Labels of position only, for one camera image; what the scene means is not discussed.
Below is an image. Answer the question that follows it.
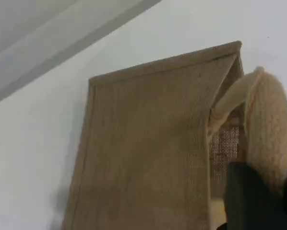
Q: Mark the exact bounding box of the brown jute tote bag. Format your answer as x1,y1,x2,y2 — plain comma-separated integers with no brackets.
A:
61,40,287,230

